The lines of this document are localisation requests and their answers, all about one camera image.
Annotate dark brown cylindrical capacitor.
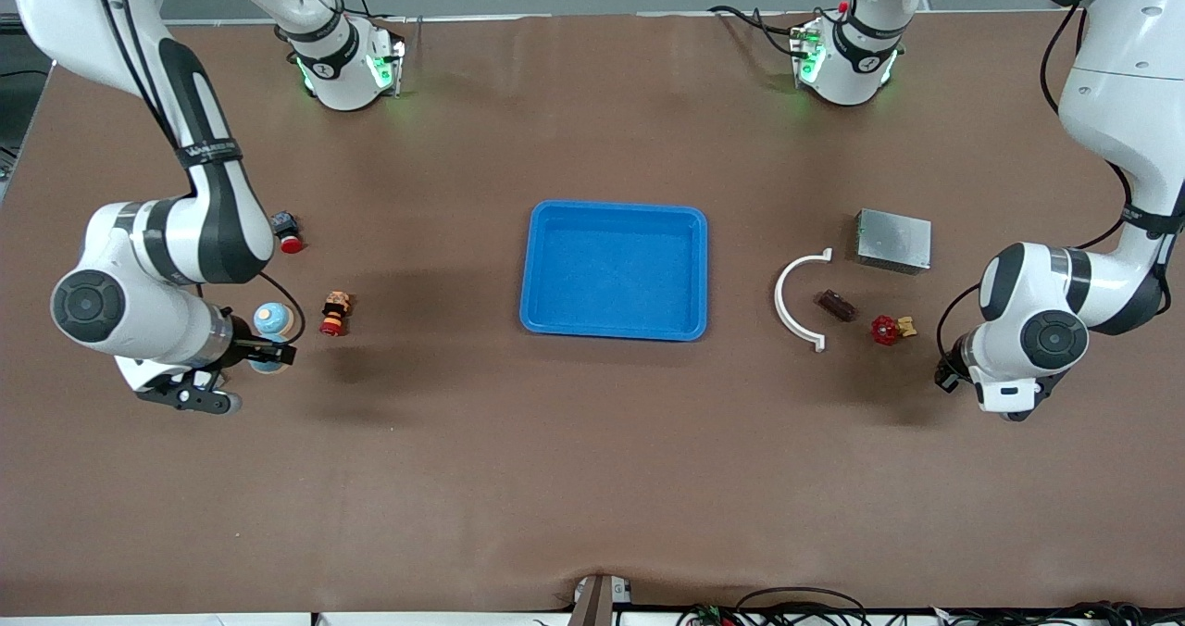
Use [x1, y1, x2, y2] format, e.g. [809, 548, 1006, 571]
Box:
[813, 289, 857, 324]

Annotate grey metal box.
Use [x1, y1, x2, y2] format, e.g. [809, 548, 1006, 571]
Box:
[854, 208, 933, 276]

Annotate blue plastic tray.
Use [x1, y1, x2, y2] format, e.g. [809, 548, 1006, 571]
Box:
[518, 199, 710, 343]

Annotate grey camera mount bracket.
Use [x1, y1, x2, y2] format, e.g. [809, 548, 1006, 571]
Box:
[568, 573, 635, 626]

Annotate red handle brass valve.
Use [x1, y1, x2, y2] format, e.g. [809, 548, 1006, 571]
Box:
[869, 315, 918, 346]

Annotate black cable bundle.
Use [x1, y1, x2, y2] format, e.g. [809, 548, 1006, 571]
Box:
[935, 601, 1185, 626]

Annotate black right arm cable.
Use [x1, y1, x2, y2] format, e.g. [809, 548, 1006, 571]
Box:
[88, 0, 308, 344]

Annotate brown table cover mat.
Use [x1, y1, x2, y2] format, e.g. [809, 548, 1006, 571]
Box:
[0, 10, 1185, 620]

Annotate black looped cable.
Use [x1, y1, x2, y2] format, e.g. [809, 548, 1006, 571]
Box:
[736, 587, 869, 626]

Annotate white half-ring pipe clamp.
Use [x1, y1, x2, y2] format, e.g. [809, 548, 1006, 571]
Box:
[774, 248, 833, 353]

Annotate red push button yellow body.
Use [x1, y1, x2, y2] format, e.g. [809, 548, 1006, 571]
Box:
[319, 292, 354, 337]

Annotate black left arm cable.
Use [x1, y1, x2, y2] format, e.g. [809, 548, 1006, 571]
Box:
[935, 4, 1135, 372]

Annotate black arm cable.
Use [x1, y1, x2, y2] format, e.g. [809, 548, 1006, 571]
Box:
[935, 4, 1135, 372]
[88, 0, 308, 344]

